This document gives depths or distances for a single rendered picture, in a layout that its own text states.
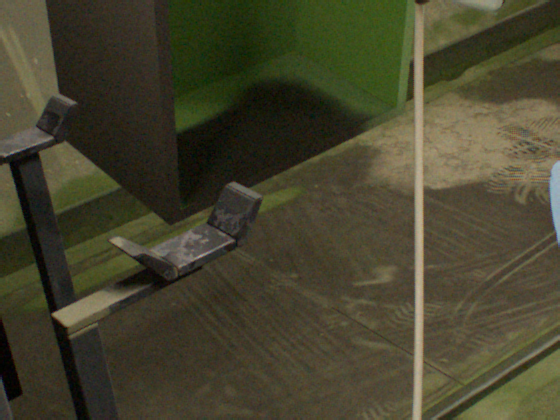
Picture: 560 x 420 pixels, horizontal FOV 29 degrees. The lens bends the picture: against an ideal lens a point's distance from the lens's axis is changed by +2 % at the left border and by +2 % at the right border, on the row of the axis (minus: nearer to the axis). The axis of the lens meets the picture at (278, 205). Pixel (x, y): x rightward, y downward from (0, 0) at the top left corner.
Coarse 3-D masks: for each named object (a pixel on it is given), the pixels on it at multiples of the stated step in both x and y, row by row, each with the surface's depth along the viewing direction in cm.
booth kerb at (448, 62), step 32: (544, 0) 356; (480, 32) 341; (512, 32) 351; (544, 32) 360; (448, 64) 337; (128, 192) 277; (64, 224) 268; (96, 224) 274; (0, 256) 260; (32, 256) 265
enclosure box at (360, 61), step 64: (64, 0) 188; (128, 0) 171; (192, 0) 217; (256, 0) 228; (320, 0) 229; (384, 0) 214; (64, 64) 199; (128, 64) 179; (192, 64) 225; (256, 64) 237; (320, 64) 238; (384, 64) 221; (128, 128) 189; (192, 128) 217; (256, 128) 217; (320, 128) 217; (192, 192) 199
